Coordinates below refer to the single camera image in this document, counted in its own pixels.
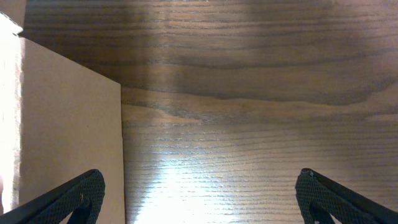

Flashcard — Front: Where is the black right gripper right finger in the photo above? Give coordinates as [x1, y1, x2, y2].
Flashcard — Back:
[295, 168, 397, 224]

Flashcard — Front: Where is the brown cardboard box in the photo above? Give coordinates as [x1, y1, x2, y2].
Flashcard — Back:
[1, 0, 126, 223]

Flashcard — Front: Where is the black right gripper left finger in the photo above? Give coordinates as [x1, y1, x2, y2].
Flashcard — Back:
[1, 169, 106, 224]

